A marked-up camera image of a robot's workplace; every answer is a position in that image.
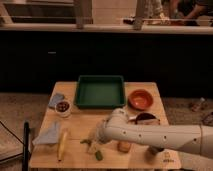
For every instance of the green plastic tray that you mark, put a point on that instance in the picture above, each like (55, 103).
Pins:
(100, 92)

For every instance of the white cup with nuts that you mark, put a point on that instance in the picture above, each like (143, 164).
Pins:
(63, 108)

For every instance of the person in background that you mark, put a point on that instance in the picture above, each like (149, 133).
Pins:
(185, 12)

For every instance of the black pole stand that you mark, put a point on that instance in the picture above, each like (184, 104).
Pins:
(25, 147)

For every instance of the wooden block in bowl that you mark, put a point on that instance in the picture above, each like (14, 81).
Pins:
(149, 122)

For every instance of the orange bowl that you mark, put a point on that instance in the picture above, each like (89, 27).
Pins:
(140, 99)

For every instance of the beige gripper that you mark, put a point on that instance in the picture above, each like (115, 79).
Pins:
(94, 146)

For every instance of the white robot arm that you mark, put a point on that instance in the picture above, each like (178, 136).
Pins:
(193, 139)

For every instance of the grey blue cloth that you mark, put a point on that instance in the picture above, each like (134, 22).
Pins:
(49, 136)

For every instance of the blue sponge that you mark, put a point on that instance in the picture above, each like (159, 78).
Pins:
(57, 97)

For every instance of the dark metal cup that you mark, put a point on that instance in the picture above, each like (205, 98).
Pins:
(155, 150)

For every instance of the black bowl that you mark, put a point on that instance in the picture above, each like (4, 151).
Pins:
(145, 116)

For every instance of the orange peach fruit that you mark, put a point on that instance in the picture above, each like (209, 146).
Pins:
(124, 146)

